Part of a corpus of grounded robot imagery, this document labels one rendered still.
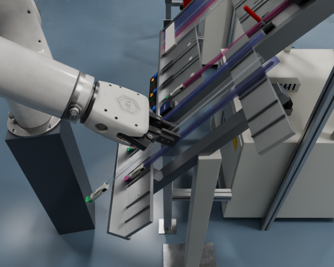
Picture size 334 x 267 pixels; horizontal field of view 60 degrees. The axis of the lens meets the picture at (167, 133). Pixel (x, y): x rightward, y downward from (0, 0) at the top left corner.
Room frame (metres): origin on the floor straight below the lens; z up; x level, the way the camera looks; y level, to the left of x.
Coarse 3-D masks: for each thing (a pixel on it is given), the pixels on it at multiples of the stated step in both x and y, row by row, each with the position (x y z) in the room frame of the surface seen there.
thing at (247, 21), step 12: (240, 0) 1.07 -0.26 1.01; (252, 0) 1.01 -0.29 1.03; (264, 0) 0.95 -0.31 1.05; (276, 0) 0.89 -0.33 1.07; (240, 12) 1.00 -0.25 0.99; (264, 12) 0.88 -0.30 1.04; (288, 12) 0.79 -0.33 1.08; (252, 24) 0.87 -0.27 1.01; (276, 24) 0.78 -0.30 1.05; (252, 36) 0.81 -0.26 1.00
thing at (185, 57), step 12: (192, 36) 1.12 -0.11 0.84; (180, 48) 1.12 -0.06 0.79; (192, 48) 1.03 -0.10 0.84; (168, 60) 1.11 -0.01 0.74; (180, 60) 1.02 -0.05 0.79; (192, 60) 0.95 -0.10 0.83; (168, 72) 1.02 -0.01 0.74; (180, 72) 0.94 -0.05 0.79; (192, 72) 0.88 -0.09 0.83; (168, 84) 0.93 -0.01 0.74; (180, 84) 0.87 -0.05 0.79; (192, 84) 0.81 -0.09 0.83; (180, 96) 0.80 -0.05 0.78
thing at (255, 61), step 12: (252, 60) 0.39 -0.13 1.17; (264, 60) 0.38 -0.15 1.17; (240, 72) 0.38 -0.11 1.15; (228, 84) 0.38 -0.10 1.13; (216, 96) 0.38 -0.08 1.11; (192, 108) 0.39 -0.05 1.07; (204, 108) 0.38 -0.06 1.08; (180, 120) 0.39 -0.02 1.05; (156, 144) 0.38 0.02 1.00; (144, 156) 0.38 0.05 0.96; (132, 168) 0.37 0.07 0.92; (108, 180) 0.38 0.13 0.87
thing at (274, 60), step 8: (264, 64) 0.51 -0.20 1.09; (272, 64) 0.50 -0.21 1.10; (256, 72) 0.50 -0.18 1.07; (264, 72) 0.50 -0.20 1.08; (248, 80) 0.50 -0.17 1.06; (256, 80) 0.49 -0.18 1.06; (240, 88) 0.49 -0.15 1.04; (224, 96) 0.51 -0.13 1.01; (232, 96) 0.49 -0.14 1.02; (216, 104) 0.50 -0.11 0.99; (224, 104) 0.49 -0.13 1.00; (208, 112) 0.50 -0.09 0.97; (200, 120) 0.49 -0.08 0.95; (192, 128) 0.49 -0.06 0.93; (184, 136) 0.49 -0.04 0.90; (176, 144) 0.49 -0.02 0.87; (160, 152) 0.49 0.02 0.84; (152, 160) 0.49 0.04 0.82; (128, 176) 0.49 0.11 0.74
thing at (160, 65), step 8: (160, 32) 1.39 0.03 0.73; (160, 40) 1.30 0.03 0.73; (160, 48) 1.22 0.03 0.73; (160, 56) 1.15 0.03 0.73; (160, 64) 1.09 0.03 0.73; (160, 72) 1.03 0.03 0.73; (160, 80) 0.97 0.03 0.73; (160, 88) 0.92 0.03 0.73; (160, 96) 0.87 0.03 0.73; (160, 104) 0.82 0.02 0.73
